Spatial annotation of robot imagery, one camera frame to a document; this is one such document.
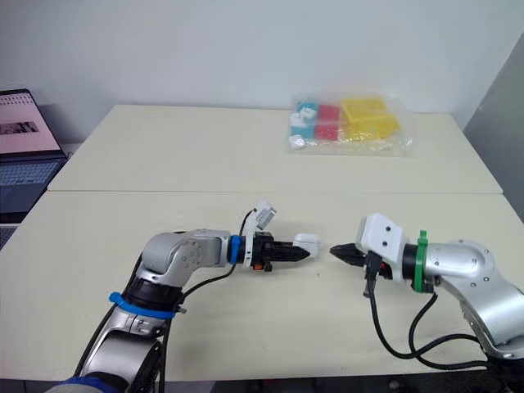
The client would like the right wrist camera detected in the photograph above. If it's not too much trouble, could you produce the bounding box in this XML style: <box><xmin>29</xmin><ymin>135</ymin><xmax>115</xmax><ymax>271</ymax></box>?
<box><xmin>354</xmin><ymin>212</ymin><xmax>407</xmax><ymax>284</ymax></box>

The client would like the black cable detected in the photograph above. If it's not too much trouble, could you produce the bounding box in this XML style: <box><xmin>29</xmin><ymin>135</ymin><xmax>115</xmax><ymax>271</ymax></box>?
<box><xmin>362</xmin><ymin>253</ymin><xmax>490</xmax><ymax>370</ymax></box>
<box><xmin>157</xmin><ymin>208</ymin><xmax>257</xmax><ymax>393</ymax></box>

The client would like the red plastic toy block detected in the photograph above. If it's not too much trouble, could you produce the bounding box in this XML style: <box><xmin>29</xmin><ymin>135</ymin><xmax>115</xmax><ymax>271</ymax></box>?
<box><xmin>314</xmin><ymin>103</ymin><xmax>342</xmax><ymax>142</ymax></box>

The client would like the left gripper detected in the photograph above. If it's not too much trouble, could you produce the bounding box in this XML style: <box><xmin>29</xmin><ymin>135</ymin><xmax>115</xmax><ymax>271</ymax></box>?
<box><xmin>252</xmin><ymin>231</ymin><xmax>275</xmax><ymax>273</ymax></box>

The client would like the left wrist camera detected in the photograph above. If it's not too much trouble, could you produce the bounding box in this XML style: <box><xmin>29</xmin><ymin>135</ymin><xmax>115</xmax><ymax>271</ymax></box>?
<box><xmin>250</xmin><ymin>199</ymin><xmax>280</xmax><ymax>231</ymax></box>

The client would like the open laptop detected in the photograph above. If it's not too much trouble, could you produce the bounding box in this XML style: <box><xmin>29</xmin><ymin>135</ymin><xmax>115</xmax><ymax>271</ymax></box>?
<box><xmin>0</xmin><ymin>88</ymin><xmax>69</xmax><ymax>224</ymax></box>

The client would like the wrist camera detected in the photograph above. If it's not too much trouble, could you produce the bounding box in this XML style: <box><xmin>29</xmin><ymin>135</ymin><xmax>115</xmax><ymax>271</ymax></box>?
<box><xmin>250</xmin><ymin>199</ymin><xmax>280</xmax><ymax>231</ymax></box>
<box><xmin>354</xmin><ymin>212</ymin><xmax>407</xmax><ymax>284</ymax></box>

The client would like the blue plastic toy block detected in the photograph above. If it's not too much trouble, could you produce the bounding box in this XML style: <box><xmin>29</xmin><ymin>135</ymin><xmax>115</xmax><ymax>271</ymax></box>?
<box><xmin>288</xmin><ymin>101</ymin><xmax>319</xmax><ymax>141</ymax></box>

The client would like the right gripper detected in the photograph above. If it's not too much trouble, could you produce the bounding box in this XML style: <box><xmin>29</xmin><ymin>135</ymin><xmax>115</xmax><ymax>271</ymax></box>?
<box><xmin>363</xmin><ymin>251</ymin><xmax>395</xmax><ymax>283</ymax></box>

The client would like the clear plastic bag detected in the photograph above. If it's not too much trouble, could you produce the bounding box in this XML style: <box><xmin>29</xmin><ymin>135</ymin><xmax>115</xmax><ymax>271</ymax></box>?
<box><xmin>285</xmin><ymin>93</ymin><xmax>415</xmax><ymax>158</ymax></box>

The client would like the white earbud case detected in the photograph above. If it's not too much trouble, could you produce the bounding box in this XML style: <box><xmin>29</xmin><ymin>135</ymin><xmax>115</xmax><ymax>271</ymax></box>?
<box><xmin>293</xmin><ymin>233</ymin><xmax>323</xmax><ymax>261</ymax></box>

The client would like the yellow plastic toy box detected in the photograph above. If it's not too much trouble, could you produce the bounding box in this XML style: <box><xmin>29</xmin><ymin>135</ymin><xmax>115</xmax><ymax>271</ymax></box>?
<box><xmin>340</xmin><ymin>96</ymin><xmax>400</xmax><ymax>141</ymax></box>

